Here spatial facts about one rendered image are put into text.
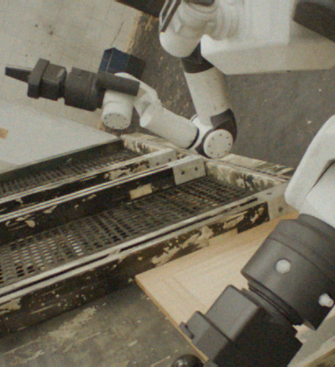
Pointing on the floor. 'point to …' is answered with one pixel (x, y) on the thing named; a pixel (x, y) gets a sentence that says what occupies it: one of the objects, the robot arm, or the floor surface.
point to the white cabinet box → (31, 132)
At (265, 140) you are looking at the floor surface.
